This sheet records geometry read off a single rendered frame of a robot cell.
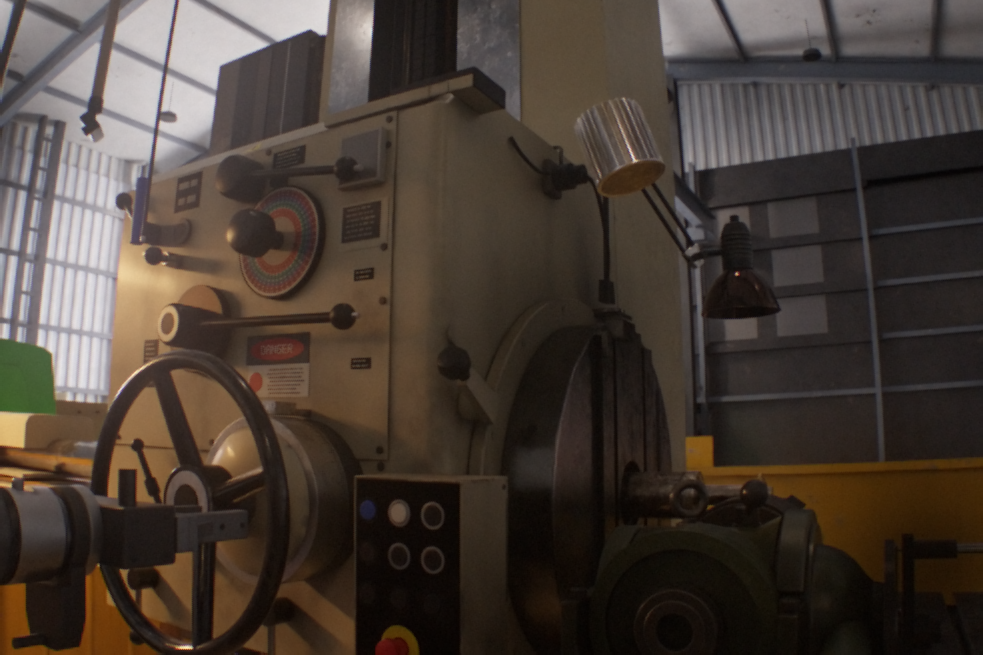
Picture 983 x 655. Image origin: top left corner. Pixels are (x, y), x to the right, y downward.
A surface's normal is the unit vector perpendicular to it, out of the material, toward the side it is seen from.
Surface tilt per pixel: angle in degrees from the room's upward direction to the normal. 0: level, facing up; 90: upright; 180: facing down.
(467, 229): 90
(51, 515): 58
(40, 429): 90
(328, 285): 90
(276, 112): 90
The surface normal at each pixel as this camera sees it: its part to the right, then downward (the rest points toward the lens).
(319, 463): 0.76, -0.56
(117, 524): -0.49, -0.17
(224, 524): 0.87, -0.11
